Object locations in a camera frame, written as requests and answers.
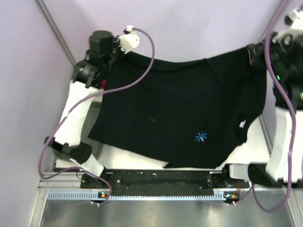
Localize aluminium front rail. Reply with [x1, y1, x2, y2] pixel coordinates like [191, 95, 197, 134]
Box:
[38, 172, 83, 190]

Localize aluminium frame post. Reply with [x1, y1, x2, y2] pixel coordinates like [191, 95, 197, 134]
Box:
[34, 0, 76, 66]
[262, 0, 291, 44]

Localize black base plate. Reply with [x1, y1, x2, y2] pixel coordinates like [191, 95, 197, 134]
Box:
[80, 168, 249, 196]

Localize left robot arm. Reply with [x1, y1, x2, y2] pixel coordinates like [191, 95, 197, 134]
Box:
[49, 30, 125, 188]

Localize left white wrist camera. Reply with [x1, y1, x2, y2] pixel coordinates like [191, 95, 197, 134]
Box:
[118, 26, 141, 54]

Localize grey plastic bin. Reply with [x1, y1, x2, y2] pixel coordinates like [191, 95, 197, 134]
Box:
[49, 101, 103, 164]

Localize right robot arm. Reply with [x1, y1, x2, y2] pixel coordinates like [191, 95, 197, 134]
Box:
[221, 31, 303, 189]

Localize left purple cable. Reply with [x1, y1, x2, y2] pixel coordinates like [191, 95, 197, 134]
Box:
[38, 27, 156, 206]

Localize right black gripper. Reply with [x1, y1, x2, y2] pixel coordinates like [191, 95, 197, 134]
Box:
[248, 30, 293, 80]

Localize black t shirt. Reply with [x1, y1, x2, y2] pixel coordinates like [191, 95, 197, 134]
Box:
[89, 48, 267, 168]

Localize left aluminium frame post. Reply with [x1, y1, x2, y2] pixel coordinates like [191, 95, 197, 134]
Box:
[34, 0, 76, 66]

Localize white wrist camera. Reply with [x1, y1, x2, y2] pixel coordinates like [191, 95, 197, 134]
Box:
[272, 8, 303, 43]
[118, 26, 141, 54]

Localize blue slotted cable duct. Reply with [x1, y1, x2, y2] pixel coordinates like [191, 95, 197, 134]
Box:
[47, 191, 239, 201]

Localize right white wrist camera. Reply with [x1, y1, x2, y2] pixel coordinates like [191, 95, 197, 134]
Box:
[272, 8, 303, 43]

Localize right aluminium frame post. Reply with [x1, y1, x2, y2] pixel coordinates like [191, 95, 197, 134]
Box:
[262, 0, 291, 44]

